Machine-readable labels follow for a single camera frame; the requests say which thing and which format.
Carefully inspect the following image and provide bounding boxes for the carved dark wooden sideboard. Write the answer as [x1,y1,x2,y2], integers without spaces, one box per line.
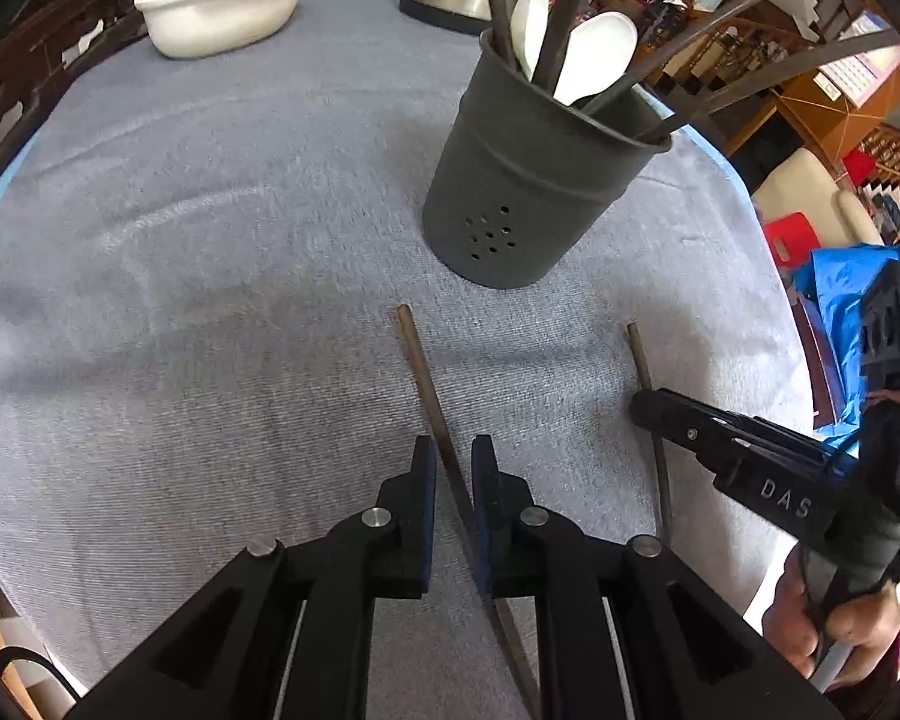
[0,0,151,196]

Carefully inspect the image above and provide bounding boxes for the dark grey utensil holder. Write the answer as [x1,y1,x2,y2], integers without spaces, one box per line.
[422,28,672,290]

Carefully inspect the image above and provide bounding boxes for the dark wooden chopstick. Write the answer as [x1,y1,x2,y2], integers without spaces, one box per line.
[396,305,541,720]
[626,322,674,548]
[532,0,599,87]
[476,0,515,70]
[581,0,775,117]
[636,28,900,143]

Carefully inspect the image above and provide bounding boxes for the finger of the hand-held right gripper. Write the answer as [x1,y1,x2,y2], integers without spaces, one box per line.
[628,388,854,475]

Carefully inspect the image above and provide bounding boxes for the red plastic stool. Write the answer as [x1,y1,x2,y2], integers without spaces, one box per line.
[763,211,826,271]

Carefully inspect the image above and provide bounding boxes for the person's right hand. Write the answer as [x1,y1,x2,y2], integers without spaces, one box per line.
[761,544,900,680]

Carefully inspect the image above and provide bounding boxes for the white plastic basin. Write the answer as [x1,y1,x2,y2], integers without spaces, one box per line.
[133,0,320,59]

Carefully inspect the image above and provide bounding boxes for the cream armchair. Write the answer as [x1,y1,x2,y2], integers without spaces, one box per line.
[750,148,886,248]

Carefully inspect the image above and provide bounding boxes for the white plastic spoons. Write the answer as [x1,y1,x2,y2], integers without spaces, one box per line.
[553,11,638,107]

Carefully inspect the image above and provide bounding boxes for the grey tablecloth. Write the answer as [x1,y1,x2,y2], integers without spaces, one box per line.
[0,0,811,691]

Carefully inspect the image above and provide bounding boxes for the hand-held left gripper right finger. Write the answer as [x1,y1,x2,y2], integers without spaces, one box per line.
[471,433,841,720]

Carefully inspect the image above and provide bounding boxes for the white ceramic spoon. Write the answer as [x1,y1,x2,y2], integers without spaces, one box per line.
[511,0,552,82]

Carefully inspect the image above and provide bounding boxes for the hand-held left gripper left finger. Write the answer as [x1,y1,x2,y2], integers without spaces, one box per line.
[67,435,440,720]

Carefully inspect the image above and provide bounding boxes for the wall calendar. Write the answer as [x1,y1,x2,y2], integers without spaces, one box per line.
[817,11,900,107]

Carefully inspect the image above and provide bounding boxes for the blue tarp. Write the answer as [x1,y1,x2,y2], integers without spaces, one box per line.
[791,244,900,436]

